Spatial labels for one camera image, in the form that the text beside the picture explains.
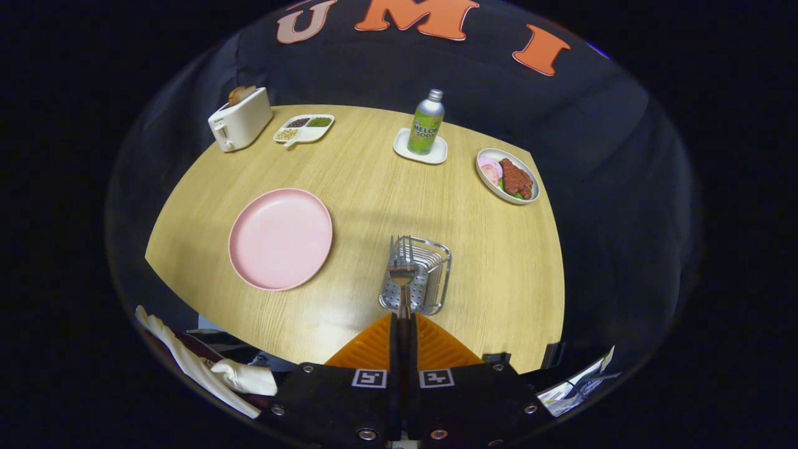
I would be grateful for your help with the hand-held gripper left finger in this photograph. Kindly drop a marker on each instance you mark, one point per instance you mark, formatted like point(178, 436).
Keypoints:
point(336, 399)

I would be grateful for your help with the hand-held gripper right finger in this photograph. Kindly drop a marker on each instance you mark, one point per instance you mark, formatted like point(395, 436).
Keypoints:
point(474, 399)

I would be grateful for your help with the black table clamp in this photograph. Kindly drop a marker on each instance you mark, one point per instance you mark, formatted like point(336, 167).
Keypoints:
point(497, 358)
point(551, 355)

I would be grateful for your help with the white cloth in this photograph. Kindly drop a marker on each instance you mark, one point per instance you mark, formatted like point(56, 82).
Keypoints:
point(246, 377)

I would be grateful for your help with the white printed papers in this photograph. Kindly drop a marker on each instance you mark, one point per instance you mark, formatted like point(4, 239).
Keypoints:
point(570, 393)

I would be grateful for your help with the metal cutlery basket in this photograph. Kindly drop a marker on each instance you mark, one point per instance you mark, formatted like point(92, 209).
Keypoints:
point(434, 274)

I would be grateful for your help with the pink plate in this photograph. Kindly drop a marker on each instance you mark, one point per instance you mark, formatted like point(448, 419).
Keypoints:
point(280, 240)

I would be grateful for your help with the green vegetable leaves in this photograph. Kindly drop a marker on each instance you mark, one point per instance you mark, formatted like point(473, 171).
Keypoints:
point(516, 196)

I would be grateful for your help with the white round plate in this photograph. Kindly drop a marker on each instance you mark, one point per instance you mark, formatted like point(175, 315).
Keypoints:
point(486, 184)

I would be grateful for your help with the red-brown meat piece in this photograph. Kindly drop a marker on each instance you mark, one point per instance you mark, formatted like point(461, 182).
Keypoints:
point(516, 178)

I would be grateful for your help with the pink ham slices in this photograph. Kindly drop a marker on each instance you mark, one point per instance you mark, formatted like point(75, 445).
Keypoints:
point(490, 169)

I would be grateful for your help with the white square coaster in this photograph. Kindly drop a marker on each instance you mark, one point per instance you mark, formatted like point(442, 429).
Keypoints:
point(402, 149)

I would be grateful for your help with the white divided dish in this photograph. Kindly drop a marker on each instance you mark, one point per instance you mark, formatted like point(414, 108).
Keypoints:
point(312, 133)

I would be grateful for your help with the beige beans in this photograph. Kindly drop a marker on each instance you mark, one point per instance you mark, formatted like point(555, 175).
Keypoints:
point(287, 135)

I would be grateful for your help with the green soda bottle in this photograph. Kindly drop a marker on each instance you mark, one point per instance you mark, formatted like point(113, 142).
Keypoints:
point(426, 128)

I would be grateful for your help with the green beans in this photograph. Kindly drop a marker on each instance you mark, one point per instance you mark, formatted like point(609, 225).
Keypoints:
point(319, 122)

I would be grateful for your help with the dark red beans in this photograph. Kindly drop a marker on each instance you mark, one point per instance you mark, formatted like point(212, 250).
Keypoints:
point(298, 123)

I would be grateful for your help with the white toaster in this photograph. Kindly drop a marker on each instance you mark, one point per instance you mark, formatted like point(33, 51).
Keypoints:
point(246, 121)

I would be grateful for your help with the brown toast slice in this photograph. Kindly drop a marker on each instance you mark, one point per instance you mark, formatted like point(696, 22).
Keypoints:
point(247, 92)
point(235, 96)

